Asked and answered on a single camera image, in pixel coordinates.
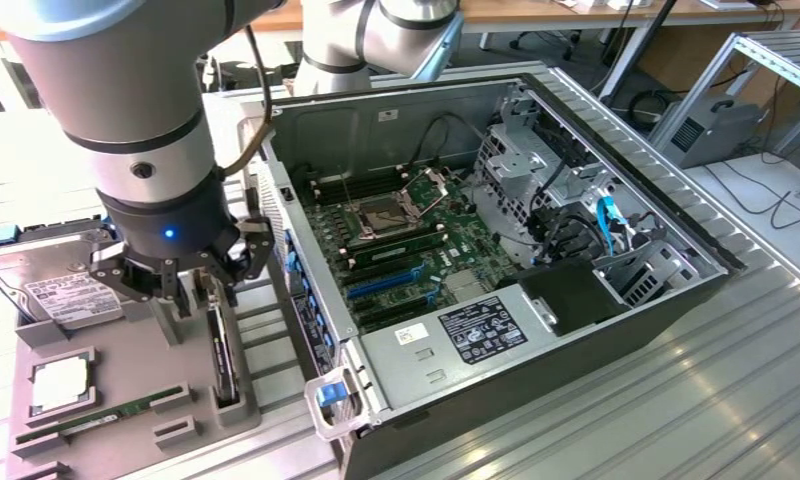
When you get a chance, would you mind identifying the open black PC case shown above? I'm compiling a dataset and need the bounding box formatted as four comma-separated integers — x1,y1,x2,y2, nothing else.
235,62,748,480

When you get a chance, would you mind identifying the hard disk with blue bracket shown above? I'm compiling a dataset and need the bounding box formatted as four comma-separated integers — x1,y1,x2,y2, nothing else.
0,212,134,331

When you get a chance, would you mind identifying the grey parts rack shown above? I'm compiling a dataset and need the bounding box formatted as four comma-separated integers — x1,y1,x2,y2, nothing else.
2,279,265,480

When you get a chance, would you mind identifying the silver power supply unit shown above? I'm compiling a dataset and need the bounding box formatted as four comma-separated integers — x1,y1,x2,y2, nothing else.
355,287,565,414

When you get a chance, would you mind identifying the graphics card with metal bracket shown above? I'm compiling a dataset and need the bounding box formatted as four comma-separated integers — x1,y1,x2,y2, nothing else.
189,264,242,407

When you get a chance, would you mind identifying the black wire bundle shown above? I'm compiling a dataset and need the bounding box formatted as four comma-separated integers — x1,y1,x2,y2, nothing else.
529,207,605,261

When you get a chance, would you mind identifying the blue case release latch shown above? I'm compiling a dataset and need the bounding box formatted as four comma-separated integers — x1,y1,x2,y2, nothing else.
313,382,345,406

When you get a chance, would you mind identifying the long wooden desk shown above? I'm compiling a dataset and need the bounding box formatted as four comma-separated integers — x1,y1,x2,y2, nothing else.
458,0,800,36

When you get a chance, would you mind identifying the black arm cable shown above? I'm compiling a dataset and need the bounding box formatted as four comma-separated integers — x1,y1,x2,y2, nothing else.
211,22,278,176

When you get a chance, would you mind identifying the silver CPU chip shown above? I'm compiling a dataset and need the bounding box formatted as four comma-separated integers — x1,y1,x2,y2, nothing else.
30,357,93,409

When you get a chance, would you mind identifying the silver chipset heatsink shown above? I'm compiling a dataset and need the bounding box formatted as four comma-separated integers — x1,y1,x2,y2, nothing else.
442,277,494,304

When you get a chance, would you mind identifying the green motherboard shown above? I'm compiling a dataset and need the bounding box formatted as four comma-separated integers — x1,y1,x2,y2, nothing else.
297,162,532,335

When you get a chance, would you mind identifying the metal socket cover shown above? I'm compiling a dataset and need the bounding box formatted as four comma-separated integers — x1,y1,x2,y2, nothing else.
398,167,458,214

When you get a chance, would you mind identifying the green RAM stick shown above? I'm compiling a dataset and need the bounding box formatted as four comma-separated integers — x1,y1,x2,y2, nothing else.
15,387,185,444

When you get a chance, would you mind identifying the grey machine box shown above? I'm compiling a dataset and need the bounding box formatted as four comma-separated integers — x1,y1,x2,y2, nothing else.
665,97,765,169

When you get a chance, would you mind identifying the silver disk bay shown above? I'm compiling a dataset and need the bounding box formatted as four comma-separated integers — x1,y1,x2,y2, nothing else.
589,239,692,309

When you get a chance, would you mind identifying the silver drive cage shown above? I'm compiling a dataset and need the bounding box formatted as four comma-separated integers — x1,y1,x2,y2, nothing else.
471,122,618,261

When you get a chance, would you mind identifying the black installed RAM stick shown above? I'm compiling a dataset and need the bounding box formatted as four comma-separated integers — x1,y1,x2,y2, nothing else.
345,232,451,266

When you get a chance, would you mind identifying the aluminium frame rack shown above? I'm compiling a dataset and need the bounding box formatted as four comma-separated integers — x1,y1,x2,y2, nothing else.
645,27,800,156

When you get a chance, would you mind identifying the blue disk wire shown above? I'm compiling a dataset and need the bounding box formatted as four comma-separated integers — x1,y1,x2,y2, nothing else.
594,196,626,259

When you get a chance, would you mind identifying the black plastic shroud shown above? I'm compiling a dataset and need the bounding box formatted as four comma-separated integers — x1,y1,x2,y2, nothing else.
516,257,632,336

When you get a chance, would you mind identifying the CPU socket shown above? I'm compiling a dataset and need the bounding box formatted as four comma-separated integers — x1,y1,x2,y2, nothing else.
351,197,414,239

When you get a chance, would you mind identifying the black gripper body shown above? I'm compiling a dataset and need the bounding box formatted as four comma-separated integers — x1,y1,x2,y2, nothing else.
95,168,242,297

